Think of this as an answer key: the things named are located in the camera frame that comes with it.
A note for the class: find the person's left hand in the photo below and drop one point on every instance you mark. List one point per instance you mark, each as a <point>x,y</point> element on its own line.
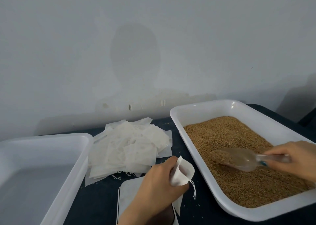
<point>153,187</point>

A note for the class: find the person's right hand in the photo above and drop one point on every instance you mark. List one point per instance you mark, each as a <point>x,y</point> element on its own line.
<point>300,159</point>

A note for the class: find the person's right thumb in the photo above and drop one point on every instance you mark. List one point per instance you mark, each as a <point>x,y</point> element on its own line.
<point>270,165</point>

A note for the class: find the person's left thumb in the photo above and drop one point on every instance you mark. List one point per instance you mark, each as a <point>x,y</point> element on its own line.
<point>182,188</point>

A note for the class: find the clear plastic scoop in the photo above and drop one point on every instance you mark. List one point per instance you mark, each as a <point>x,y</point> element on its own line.
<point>243,159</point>

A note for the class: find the person's left forearm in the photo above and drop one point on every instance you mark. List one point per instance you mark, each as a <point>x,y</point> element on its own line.
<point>133,216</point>

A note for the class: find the flat white filter bag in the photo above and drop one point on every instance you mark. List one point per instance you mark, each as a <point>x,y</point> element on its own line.
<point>178,203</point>

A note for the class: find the white digital kitchen scale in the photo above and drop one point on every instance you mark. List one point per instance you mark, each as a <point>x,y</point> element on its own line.
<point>130,192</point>

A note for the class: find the brown wheat grains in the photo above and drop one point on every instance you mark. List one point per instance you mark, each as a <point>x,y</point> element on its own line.
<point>222,135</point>

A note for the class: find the white plastic tray with grain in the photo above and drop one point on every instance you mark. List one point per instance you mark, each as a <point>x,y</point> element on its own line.
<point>197,123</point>

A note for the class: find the pile of white filter bags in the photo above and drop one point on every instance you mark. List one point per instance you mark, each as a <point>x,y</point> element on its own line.
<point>128,145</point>

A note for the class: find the dark blue tablecloth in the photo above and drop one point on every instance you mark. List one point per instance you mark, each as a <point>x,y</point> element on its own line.
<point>98,202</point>

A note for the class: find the empty white plastic tray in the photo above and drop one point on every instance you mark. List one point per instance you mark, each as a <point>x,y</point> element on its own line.
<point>42,173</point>

